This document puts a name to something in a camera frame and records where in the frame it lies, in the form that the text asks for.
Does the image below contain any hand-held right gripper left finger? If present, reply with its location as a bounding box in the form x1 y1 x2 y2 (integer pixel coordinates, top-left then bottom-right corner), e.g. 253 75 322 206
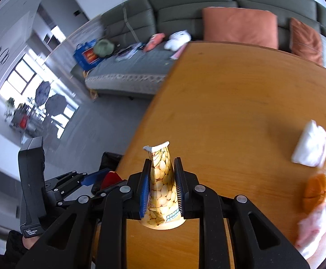
17 158 152 269

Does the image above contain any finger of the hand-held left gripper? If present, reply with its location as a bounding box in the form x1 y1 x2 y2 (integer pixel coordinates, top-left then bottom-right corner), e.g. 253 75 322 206
57 181 128 206
46 168 112 194

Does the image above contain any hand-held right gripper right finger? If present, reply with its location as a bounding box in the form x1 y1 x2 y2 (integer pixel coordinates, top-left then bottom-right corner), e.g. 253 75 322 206
174 157 311 269

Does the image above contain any red wrapper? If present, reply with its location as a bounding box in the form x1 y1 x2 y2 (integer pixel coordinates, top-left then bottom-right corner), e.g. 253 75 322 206
101 171 123 189

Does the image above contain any yellow snack bag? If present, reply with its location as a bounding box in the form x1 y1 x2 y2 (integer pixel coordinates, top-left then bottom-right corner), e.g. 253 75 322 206
139 141 186 230

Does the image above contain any person's left forearm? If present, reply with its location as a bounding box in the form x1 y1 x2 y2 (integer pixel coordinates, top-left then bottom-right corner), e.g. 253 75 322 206
3 230 41 267

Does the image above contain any potted plant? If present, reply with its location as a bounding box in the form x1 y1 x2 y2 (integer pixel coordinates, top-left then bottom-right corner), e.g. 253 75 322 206
4 98 15 121

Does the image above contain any large window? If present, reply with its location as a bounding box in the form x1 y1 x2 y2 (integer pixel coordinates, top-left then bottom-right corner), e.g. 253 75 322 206
0 52 79 139

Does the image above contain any grey quilted sofa cover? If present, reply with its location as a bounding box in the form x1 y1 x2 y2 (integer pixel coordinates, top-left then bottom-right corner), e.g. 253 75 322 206
85 43 187 95

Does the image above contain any blue shopping bag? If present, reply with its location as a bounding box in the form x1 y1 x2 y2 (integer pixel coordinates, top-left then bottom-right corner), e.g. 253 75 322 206
73 39 103 70

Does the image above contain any clear bag with dark items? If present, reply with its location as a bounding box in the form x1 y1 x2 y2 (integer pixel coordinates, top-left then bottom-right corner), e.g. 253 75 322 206
115 43 145 62

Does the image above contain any green hat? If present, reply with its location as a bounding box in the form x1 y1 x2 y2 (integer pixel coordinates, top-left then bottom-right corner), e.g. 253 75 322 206
93 39 115 58

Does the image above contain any bread loaf in clear bag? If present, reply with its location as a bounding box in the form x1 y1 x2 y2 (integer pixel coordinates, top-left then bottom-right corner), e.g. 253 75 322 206
302 160 326 216

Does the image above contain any white tissue pack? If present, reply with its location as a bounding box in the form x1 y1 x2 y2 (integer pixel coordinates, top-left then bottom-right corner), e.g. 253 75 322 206
291 119 326 167

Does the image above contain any clear crumpled plastic bag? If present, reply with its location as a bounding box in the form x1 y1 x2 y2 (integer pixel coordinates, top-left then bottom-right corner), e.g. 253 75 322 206
294 200 326 260

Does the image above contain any pink plush toy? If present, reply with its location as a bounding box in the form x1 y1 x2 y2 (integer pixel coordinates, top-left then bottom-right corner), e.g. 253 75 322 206
144 33 166 52

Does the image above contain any white plush toy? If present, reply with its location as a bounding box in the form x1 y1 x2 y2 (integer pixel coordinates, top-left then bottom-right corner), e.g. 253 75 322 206
164 30 192 51

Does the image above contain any large orange cushion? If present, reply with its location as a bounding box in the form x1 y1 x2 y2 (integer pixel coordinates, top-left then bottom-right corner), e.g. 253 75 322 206
202 7 279 49

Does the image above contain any dark green sofa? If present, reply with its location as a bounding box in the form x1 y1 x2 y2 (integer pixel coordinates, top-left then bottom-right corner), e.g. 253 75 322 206
70 0 326 101

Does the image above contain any small orange cushion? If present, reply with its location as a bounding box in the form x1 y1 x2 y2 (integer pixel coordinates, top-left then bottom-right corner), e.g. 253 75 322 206
289 17 324 65

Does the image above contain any thin charger cable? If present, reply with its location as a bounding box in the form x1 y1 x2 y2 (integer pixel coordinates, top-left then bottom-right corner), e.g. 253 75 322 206
121 0 141 45

